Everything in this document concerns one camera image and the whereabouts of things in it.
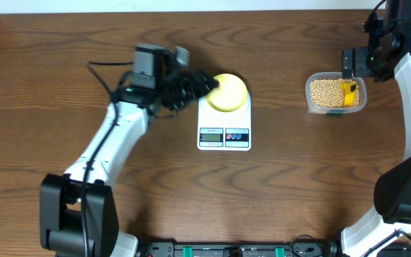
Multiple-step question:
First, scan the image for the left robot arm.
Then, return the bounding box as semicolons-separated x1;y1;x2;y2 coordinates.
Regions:
39;44;219;257

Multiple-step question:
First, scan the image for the yellow measuring scoop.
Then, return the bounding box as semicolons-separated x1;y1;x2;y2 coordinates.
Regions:
340;82;359;107

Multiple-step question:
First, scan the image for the white digital kitchen scale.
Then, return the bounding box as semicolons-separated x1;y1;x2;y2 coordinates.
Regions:
197;94;252;151

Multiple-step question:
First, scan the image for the yellow bowl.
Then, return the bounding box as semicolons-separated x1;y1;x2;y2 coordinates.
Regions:
205;74;248;112

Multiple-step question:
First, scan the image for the soybeans pile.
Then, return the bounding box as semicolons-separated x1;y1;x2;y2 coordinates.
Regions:
308;79;360;108

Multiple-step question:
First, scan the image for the black mounting rail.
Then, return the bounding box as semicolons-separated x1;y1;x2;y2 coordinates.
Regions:
135;241;337;257

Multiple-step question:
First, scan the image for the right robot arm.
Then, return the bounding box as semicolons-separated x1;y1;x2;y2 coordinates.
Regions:
336;0;411;256

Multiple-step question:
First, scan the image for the clear plastic container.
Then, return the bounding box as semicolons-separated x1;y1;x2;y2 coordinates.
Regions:
305;72;367;115

